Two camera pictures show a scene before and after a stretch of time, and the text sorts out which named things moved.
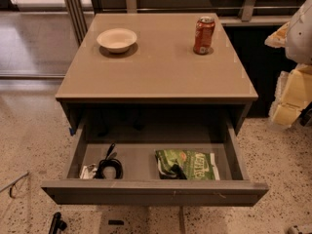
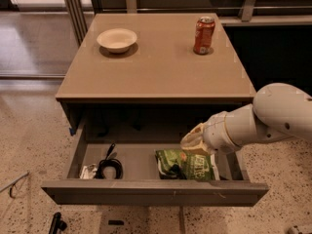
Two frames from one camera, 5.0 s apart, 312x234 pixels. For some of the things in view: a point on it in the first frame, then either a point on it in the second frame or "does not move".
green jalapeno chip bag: x=187 y=165 does not move
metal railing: x=250 y=3 does not move
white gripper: x=301 y=38 to x=214 y=132
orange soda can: x=204 y=35 does not move
